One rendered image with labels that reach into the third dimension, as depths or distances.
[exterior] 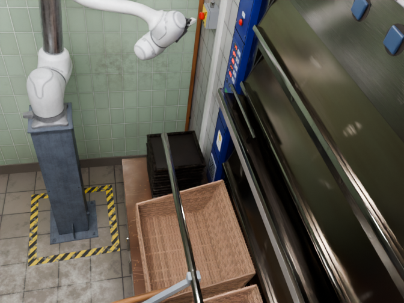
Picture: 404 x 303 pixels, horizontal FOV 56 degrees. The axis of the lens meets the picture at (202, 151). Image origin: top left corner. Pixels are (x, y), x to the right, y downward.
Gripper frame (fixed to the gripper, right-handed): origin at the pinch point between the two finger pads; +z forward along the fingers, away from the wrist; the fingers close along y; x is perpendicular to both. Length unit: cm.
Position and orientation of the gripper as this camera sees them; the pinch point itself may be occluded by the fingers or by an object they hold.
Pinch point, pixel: (190, 21)
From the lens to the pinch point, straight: 208.2
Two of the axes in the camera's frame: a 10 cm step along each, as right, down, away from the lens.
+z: 5.4, -5.6, 6.3
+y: -1.1, 6.9, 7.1
